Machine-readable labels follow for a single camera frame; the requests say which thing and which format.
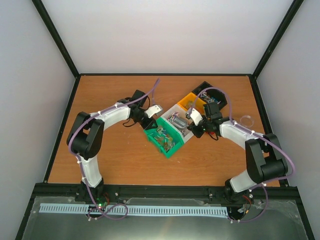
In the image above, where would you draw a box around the orange candy bin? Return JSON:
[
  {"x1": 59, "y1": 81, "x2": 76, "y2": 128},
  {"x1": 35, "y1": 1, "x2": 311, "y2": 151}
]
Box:
[{"x1": 177, "y1": 92, "x2": 206, "y2": 115}]

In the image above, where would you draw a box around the green candy bin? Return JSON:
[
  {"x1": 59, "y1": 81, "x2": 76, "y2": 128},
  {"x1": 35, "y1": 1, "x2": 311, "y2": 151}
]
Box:
[{"x1": 144, "y1": 117, "x2": 185, "y2": 159}]

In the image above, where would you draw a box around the left black frame post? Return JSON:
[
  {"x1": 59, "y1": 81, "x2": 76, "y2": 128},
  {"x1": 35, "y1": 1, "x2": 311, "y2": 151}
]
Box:
[{"x1": 32, "y1": 0, "x2": 80, "y2": 79}]

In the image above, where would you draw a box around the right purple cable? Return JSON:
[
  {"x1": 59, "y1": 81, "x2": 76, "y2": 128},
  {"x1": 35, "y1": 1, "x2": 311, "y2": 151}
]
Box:
[{"x1": 188, "y1": 86, "x2": 297, "y2": 224}]

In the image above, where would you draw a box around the red jar lid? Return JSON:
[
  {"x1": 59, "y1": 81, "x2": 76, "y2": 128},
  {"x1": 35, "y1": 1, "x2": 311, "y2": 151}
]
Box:
[{"x1": 208, "y1": 132, "x2": 219, "y2": 141}]

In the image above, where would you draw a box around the metal scoop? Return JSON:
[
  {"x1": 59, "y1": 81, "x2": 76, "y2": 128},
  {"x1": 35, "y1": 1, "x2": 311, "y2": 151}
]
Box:
[{"x1": 172, "y1": 116, "x2": 189, "y2": 130}]

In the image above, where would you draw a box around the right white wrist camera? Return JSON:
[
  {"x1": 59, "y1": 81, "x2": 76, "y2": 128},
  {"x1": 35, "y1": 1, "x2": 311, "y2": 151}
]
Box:
[{"x1": 185, "y1": 107, "x2": 203, "y2": 126}]

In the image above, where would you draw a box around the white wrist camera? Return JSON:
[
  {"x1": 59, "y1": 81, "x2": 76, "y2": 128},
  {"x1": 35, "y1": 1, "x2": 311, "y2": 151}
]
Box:
[
  {"x1": 144, "y1": 104, "x2": 163, "y2": 119},
  {"x1": 185, "y1": 107, "x2": 203, "y2": 126}
]

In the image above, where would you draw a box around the black frame post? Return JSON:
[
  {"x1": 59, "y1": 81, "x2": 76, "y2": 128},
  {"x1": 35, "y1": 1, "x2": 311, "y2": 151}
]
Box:
[
  {"x1": 252, "y1": 0, "x2": 304, "y2": 80},
  {"x1": 32, "y1": 0, "x2": 80, "y2": 79}
]

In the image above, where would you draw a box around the right black frame post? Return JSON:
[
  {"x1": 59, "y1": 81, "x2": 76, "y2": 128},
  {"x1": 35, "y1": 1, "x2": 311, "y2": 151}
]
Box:
[{"x1": 252, "y1": 0, "x2": 304, "y2": 80}]

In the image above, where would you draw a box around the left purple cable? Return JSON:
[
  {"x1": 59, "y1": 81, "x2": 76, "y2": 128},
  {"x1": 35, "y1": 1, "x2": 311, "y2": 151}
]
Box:
[{"x1": 67, "y1": 78, "x2": 161, "y2": 222}]

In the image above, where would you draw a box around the purple cable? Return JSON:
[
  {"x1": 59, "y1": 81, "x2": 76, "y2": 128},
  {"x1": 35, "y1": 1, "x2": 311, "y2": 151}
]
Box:
[
  {"x1": 67, "y1": 78, "x2": 161, "y2": 222},
  {"x1": 188, "y1": 86, "x2": 297, "y2": 224}
]

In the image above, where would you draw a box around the black candy bin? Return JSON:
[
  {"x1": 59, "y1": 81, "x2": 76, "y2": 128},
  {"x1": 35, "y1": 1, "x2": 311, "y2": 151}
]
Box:
[{"x1": 192, "y1": 81, "x2": 228, "y2": 110}]

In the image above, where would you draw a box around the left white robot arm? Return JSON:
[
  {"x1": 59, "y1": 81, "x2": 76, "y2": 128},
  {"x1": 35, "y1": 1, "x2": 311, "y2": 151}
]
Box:
[{"x1": 66, "y1": 90, "x2": 162, "y2": 202}]

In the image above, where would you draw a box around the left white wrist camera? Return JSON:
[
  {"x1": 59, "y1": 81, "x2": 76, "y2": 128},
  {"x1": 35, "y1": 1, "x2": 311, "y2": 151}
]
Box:
[{"x1": 144, "y1": 104, "x2": 163, "y2": 119}]

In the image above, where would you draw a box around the light blue cable duct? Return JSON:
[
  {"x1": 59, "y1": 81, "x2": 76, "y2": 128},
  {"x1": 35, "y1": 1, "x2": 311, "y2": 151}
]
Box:
[{"x1": 38, "y1": 203, "x2": 228, "y2": 218}]

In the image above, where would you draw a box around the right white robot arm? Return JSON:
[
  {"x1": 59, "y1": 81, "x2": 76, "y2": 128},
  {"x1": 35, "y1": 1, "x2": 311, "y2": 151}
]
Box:
[{"x1": 186, "y1": 103, "x2": 288, "y2": 203}]

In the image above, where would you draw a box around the white candy bin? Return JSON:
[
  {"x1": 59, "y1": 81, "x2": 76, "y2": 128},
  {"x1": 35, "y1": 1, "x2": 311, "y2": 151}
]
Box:
[{"x1": 161, "y1": 104, "x2": 194, "y2": 143}]

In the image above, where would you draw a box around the clear plastic jar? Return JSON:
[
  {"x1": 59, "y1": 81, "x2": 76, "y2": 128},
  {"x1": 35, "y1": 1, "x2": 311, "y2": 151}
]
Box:
[{"x1": 239, "y1": 115, "x2": 255, "y2": 129}]

